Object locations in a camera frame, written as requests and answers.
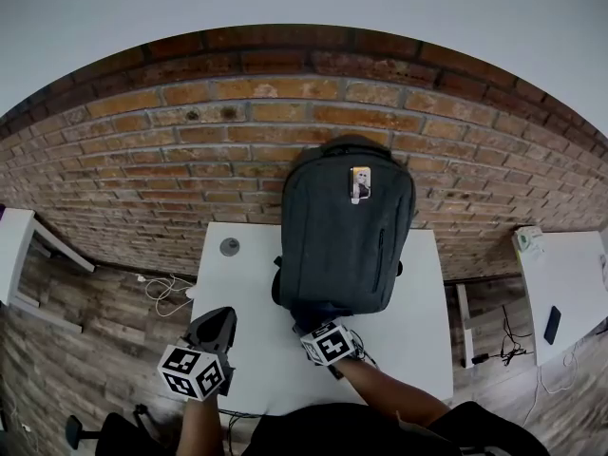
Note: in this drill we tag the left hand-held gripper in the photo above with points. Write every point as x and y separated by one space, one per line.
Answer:
190 373

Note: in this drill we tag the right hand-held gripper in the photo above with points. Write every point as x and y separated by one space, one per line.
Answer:
332 345

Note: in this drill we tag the dark grey backpack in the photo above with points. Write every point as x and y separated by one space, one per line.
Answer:
342 254

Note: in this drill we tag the person's right forearm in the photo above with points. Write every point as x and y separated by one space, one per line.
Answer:
389 392

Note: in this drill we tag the person's left forearm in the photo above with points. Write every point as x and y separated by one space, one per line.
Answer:
199 430

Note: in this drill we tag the white square table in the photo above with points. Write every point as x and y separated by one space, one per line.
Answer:
266 302

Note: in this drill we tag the grey table grommet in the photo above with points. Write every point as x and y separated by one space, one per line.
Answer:
230 246

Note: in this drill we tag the person's black clothing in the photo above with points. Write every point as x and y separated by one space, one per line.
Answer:
332 432

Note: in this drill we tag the black office chair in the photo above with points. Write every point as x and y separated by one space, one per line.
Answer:
119 437

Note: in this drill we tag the photo card tag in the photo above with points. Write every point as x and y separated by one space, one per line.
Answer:
361 184

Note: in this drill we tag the small white side table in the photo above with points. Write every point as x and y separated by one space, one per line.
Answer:
16 245

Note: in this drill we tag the white green tissue box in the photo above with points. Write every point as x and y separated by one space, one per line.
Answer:
529 240

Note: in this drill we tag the black phone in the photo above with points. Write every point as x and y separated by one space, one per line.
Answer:
552 325

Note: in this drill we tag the white standing desk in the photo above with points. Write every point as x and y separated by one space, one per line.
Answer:
565 273

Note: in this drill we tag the small white object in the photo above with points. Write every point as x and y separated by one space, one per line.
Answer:
603 266

